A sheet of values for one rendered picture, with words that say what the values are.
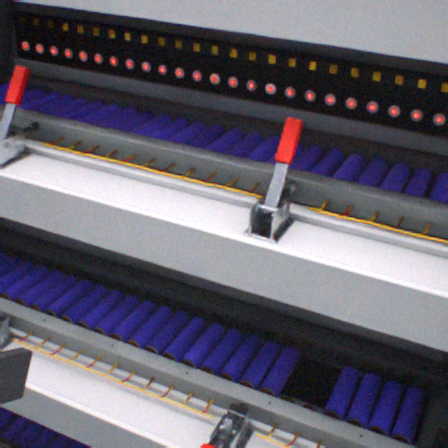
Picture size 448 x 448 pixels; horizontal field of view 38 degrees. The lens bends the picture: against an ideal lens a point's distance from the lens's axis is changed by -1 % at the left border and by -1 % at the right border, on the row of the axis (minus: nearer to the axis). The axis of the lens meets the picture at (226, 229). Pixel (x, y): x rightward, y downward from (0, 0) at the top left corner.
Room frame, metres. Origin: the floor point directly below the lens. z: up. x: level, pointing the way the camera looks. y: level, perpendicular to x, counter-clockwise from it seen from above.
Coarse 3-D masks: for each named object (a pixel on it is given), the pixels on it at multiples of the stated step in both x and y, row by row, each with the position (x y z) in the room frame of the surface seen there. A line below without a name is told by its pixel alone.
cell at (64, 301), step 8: (72, 288) 0.66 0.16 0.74; (80, 288) 0.67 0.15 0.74; (88, 288) 0.67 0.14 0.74; (64, 296) 0.65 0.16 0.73; (72, 296) 0.65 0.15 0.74; (80, 296) 0.66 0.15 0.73; (56, 304) 0.63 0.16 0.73; (64, 304) 0.64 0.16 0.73; (72, 304) 0.65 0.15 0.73; (56, 312) 0.62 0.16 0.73; (64, 312) 0.63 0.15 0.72
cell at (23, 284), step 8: (32, 272) 0.69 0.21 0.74; (40, 272) 0.69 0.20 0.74; (48, 272) 0.70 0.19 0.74; (24, 280) 0.67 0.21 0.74; (32, 280) 0.68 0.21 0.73; (8, 288) 0.66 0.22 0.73; (16, 288) 0.66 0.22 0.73; (24, 288) 0.66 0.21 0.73; (8, 296) 0.65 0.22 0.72; (16, 296) 0.65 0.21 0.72
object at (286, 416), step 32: (32, 320) 0.60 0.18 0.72; (96, 352) 0.57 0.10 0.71; (128, 352) 0.56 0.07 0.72; (128, 384) 0.54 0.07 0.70; (160, 384) 0.55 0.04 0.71; (192, 384) 0.53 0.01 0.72; (224, 384) 0.53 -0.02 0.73; (256, 416) 0.51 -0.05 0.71; (288, 416) 0.50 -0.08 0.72; (320, 416) 0.50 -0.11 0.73
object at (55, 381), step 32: (128, 256) 0.70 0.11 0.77; (224, 288) 0.66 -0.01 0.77; (320, 320) 0.62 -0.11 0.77; (416, 352) 0.58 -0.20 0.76; (32, 384) 0.54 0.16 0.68; (64, 384) 0.55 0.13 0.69; (96, 384) 0.55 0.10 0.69; (32, 416) 0.55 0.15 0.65; (64, 416) 0.53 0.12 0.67; (96, 416) 0.51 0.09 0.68; (128, 416) 0.51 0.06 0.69; (160, 416) 0.52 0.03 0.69; (192, 416) 0.52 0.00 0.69
